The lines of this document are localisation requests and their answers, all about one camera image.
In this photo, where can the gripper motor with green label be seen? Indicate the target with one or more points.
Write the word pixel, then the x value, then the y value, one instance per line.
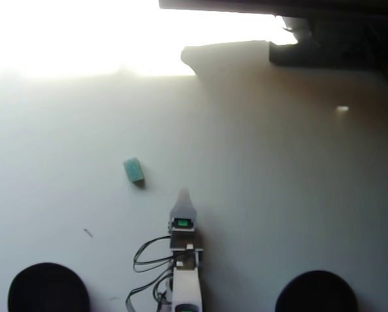
pixel 183 223

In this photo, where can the blue cube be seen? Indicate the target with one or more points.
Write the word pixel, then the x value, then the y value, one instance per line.
pixel 133 170

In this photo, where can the white Koch robot arm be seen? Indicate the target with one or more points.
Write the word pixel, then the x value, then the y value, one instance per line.
pixel 187 286

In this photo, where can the black round bowl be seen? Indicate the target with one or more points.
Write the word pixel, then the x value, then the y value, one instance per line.
pixel 47 289
pixel 315 292

